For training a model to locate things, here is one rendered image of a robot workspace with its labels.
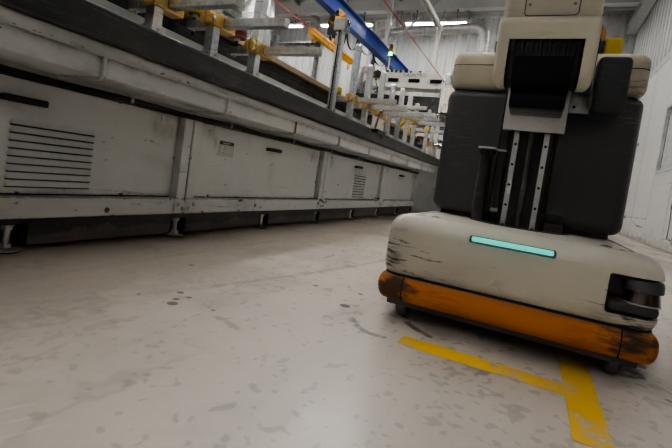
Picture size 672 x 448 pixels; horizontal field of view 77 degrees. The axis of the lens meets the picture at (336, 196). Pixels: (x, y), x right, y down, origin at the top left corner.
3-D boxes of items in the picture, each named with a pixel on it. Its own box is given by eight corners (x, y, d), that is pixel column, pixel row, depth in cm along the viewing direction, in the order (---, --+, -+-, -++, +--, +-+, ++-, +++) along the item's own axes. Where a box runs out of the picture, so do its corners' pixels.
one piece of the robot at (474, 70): (438, 237, 165) (473, 21, 160) (601, 268, 142) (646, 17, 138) (418, 245, 134) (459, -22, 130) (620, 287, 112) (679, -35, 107)
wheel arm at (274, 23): (288, 32, 144) (290, 19, 143) (283, 28, 141) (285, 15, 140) (192, 33, 162) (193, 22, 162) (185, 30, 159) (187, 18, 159)
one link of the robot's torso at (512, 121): (503, 132, 128) (516, 50, 127) (612, 141, 117) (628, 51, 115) (497, 116, 104) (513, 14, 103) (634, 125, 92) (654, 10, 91)
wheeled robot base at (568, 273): (426, 266, 174) (435, 206, 173) (605, 306, 148) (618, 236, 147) (370, 301, 113) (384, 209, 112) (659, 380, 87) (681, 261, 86)
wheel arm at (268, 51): (321, 59, 166) (323, 48, 166) (317, 56, 163) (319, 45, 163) (233, 57, 185) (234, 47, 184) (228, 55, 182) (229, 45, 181)
